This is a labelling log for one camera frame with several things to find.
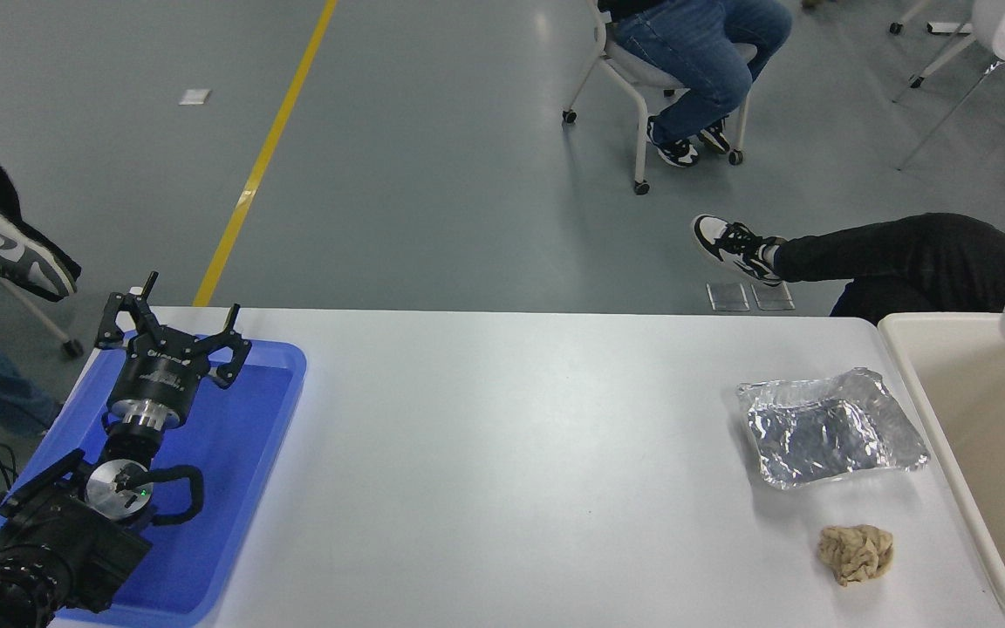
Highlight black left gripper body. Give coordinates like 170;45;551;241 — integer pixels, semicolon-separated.
108;331;212;415

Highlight chair leg with caster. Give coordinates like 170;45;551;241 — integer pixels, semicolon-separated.
0;275;85;358

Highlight blue plastic tray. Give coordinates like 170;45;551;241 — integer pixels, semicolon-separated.
0;336;308;627

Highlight white chair with casters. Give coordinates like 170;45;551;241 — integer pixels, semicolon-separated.
561;0;756;195

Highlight person seated on chair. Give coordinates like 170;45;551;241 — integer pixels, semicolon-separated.
597;0;793;168

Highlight crumpled silver foil tray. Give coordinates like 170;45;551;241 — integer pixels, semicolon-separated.
736;367;930;490

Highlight crumpled tan paper ball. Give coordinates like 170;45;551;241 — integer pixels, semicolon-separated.
817;523;895;587

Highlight large pale bin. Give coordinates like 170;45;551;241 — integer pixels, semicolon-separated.
878;313;1005;628

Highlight white chair base with caster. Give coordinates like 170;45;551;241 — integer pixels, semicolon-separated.
889;0;992;91

